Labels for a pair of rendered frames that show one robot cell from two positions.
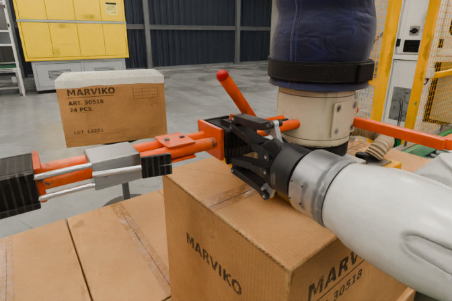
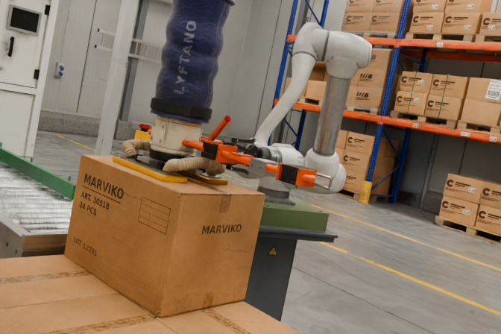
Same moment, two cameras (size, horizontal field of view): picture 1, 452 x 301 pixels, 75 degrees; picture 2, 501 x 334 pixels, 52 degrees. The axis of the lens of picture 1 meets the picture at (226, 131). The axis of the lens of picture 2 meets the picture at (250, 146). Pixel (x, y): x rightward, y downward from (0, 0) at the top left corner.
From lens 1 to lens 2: 1.89 m
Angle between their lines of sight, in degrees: 99
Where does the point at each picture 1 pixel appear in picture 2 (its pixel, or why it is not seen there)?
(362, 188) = (287, 151)
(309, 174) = (276, 152)
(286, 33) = (203, 92)
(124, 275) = not seen: outside the picture
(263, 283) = (254, 210)
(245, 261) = (247, 206)
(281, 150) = (258, 149)
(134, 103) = not seen: outside the picture
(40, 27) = not seen: outside the picture
